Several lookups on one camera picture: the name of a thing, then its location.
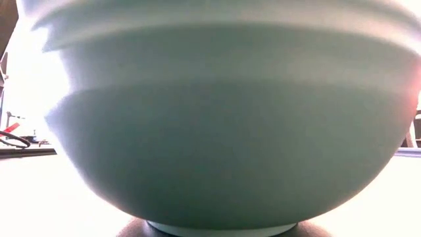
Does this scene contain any large pale green bowl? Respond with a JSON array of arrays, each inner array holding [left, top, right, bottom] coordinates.
[[16, 0, 421, 237]]

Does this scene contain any red object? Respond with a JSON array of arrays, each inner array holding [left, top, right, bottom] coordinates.
[[0, 122, 21, 138]]

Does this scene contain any black monitor stand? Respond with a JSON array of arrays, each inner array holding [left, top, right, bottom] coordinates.
[[4, 111, 26, 130]]

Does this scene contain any black cable loop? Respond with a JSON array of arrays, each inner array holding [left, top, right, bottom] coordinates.
[[0, 130, 32, 149]]

